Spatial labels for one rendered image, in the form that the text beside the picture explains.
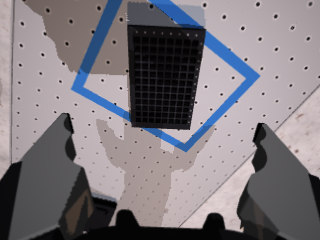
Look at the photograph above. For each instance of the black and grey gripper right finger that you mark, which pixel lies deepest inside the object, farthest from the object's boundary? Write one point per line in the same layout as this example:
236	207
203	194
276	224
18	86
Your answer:
281	201

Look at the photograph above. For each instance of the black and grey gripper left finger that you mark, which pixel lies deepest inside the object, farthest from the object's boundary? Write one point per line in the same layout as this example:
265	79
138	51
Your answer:
45	195

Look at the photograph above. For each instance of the grey flat rectangular plate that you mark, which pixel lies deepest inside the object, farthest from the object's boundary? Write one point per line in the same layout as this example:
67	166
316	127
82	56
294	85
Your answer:
161	184

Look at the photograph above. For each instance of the blue tape outline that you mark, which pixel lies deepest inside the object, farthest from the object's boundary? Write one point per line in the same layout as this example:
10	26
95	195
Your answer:
184	20

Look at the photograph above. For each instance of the black well plate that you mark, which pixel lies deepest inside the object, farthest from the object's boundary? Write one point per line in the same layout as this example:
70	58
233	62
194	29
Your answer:
165	62

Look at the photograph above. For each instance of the black rectangular frame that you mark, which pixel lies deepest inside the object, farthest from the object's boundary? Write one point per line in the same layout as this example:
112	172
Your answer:
101	216

